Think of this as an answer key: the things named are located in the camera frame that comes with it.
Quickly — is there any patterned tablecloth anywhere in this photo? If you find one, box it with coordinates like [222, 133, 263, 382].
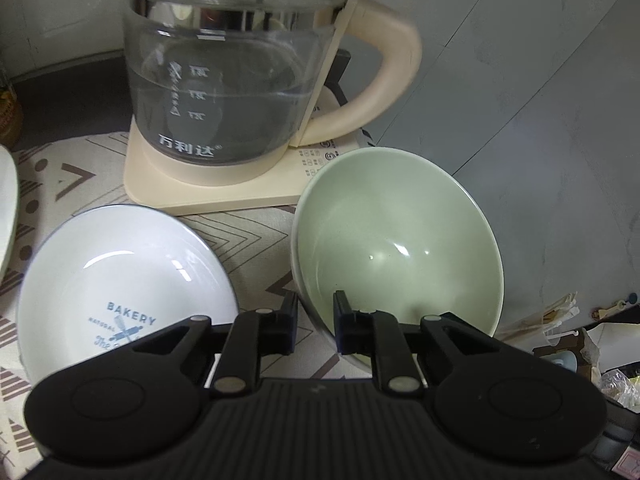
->
[0, 130, 361, 463]

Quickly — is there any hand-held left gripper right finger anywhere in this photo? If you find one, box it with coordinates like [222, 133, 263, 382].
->
[332, 290, 506, 395]

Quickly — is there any white plate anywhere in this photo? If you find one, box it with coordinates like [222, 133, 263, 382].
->
[0, 144, 20, 283]

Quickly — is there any crumpled plastic bag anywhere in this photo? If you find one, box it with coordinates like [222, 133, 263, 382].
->
[599, 366, 640, 413]

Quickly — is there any pale green bowl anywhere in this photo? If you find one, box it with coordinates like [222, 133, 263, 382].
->
[291, 146, 504, 367]

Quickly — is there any glass kettle with cream handle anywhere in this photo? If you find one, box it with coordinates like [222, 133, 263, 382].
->
[122, 0, 423, 167]

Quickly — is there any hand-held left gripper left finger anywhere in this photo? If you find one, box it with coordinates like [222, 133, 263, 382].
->
[131, 291, 299, 395]

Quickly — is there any cream kettle base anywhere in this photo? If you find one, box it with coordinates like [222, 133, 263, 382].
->
[123, 85, 375, 217]

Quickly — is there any white bowl with blue print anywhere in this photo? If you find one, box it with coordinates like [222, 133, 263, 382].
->
[16, 204, 241, 386]

